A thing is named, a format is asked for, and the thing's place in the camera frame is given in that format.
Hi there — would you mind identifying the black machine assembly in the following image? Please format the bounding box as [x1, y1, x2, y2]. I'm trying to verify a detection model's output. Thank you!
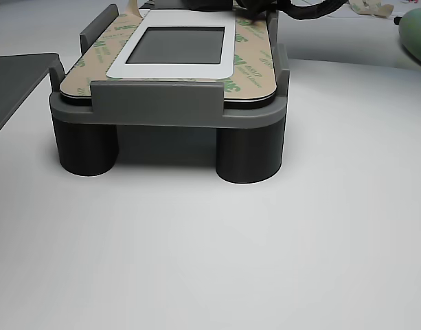
[181, 0, 290, 25]

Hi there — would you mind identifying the gray fixture with cylinder legs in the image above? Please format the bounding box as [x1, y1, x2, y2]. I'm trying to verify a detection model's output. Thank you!
[47, 3, 291, 185]

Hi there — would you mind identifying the white panel with dark window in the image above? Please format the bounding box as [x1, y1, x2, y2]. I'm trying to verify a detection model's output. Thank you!
[60, 9, 278, 110]

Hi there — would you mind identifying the discarded tan film piece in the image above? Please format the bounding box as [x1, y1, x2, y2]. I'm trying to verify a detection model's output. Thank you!
[347, 0, 395, 17]

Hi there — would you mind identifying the green rounded object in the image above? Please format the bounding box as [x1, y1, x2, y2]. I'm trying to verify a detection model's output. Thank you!
[397, 7, 421, 72]

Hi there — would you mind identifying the tan printed protective film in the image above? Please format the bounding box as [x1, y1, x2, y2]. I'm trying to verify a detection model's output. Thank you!
[60, 0, 278, 103]

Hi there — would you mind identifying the black braided cable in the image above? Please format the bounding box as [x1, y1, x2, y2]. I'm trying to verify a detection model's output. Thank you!
[278, 0, 350, 22]

